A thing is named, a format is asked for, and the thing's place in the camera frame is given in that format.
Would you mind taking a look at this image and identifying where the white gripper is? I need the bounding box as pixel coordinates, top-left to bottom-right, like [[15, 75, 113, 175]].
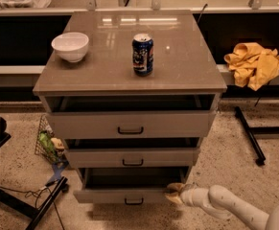
[[165, 183, 209, 209]]

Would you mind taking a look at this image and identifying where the grey bottom drawer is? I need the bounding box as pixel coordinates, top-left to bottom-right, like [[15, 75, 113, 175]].
[[74, 166, 190, 205]]

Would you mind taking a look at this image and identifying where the grey drawer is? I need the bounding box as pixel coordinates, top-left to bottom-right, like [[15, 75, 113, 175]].
[[65, 144, 200, 168], [74, 166, 190, 205], [47, 95, 216, 139]]

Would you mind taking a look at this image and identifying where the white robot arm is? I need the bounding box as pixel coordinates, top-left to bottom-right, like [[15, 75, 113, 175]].
[[165, 183, 279, 230]]

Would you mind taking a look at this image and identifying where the grey top drawer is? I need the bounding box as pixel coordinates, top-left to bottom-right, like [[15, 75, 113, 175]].
[[47, 95, 216, 139]]

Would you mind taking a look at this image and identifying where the grey middle drawer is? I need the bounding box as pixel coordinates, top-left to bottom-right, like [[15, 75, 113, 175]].
[[65, 144, 200, 168]]

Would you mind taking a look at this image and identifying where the grey drawer cabinet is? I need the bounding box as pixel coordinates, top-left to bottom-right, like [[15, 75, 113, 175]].
[[33, 10, 228, 194]]

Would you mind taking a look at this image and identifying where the black stand leg right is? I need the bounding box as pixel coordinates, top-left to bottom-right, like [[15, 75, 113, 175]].
[[235, 106, 279, 166]]

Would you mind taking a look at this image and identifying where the black stand leg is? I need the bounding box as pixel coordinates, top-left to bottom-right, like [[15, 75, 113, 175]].
[[0, 176, 67, 230], [235, 106, 279, 166]]

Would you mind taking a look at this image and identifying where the yellow cloth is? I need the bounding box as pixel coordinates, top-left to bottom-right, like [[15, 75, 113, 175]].
[[224, 42, 279, 91]]

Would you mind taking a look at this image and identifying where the blue soda can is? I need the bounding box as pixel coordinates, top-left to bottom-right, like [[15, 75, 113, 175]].
[[132, 34, 153, 76]]

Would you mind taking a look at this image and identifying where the white ceramic bowl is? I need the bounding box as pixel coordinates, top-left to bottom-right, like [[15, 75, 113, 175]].
[[51, 32, 89, 62]]

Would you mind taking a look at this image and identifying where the black stand leg left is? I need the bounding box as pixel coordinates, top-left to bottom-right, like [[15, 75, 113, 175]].
[[0, 176, 67, 230]]

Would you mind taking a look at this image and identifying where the black floor cable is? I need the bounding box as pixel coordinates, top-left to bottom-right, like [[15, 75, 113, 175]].
[[0, 172, 66, 230]]

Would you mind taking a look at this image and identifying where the wire basket with items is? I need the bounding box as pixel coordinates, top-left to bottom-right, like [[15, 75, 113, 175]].
[[35, 115, 64, 164]]

